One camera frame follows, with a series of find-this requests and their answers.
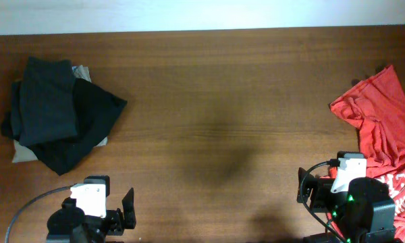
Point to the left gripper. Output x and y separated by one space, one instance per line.
116 221

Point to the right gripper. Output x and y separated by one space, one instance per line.
316 190

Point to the black Nike t-shirt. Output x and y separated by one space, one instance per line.
47 101

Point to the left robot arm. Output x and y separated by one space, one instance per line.
83 216

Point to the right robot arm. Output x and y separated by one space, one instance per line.
365 213

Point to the red printed t-shirt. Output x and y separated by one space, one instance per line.
376 108

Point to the folded black garment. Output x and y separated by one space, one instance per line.
60 120

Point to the folded beige garment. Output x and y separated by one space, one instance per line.
23 153

